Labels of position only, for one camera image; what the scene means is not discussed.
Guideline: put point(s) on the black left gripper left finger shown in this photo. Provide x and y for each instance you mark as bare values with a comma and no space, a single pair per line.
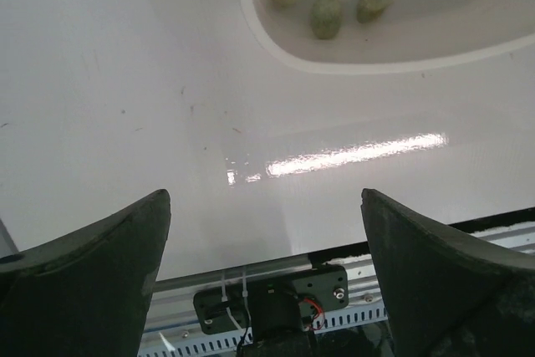
86,293

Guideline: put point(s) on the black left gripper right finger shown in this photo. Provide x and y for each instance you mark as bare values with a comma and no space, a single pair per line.
446,292

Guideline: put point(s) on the white plastic tray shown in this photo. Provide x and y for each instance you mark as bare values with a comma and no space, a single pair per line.
387,36

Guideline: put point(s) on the aluminium rail frame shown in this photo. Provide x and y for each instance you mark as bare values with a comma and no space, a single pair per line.
173,329

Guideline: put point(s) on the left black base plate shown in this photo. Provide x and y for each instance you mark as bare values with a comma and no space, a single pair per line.
293,300

